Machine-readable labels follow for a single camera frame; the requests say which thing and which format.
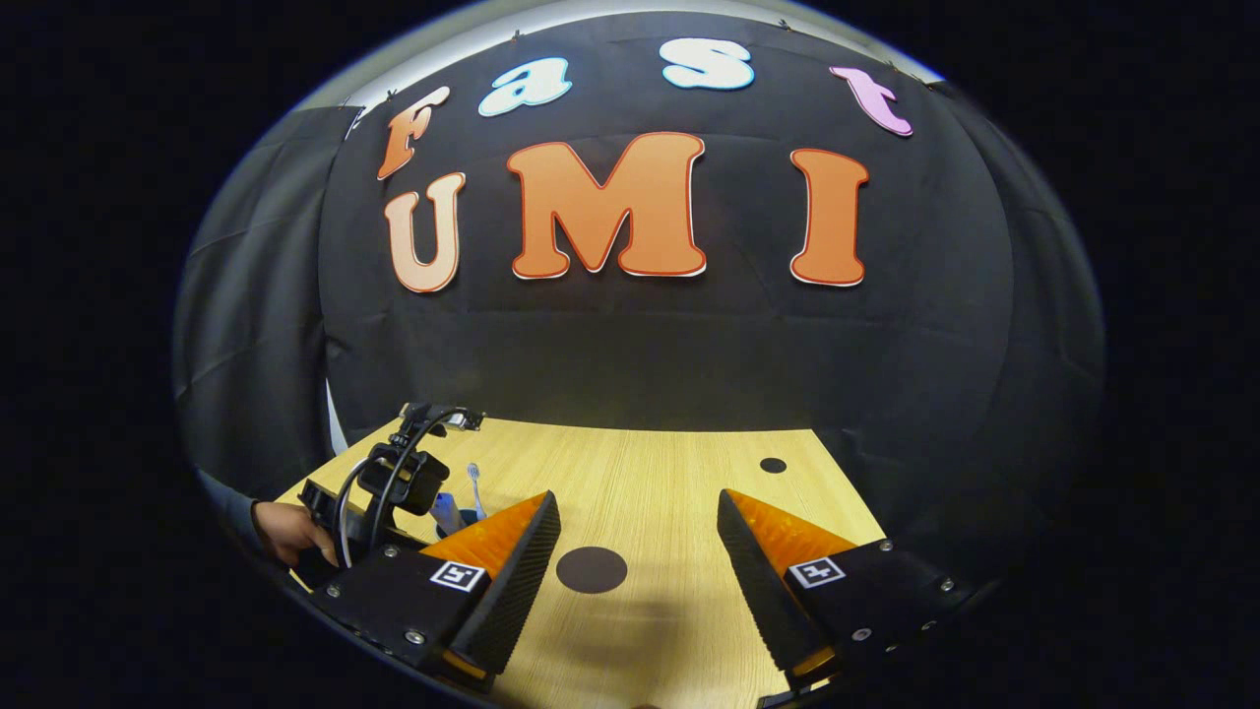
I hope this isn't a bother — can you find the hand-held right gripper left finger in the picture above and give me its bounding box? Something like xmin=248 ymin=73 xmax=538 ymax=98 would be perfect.
xmin=310 ymin=489 xmax=562 ymax=695

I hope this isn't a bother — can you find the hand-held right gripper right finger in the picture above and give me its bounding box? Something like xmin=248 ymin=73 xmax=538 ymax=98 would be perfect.
xmin=717 ymin=487 xmax=973 ymax=705

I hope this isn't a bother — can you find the light blue cup wooden handle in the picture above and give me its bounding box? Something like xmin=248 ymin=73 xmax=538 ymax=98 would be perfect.
xmin=433 ymin=506 xmax=488 ymax=543

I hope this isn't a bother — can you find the dark round coaster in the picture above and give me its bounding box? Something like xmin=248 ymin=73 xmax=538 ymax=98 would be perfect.
xmin=556 ymin=547 xmax=629 ymax=595

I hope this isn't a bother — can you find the wooden desktop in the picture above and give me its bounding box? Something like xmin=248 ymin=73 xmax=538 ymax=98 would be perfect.
xmin=276 ymin=419 xmax=887 ymax=709

